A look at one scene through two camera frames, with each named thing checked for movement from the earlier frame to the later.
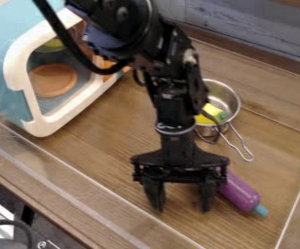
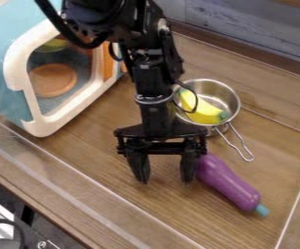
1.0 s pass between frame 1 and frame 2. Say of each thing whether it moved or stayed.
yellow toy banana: stayed
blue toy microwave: stayed
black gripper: moved
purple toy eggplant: stayed
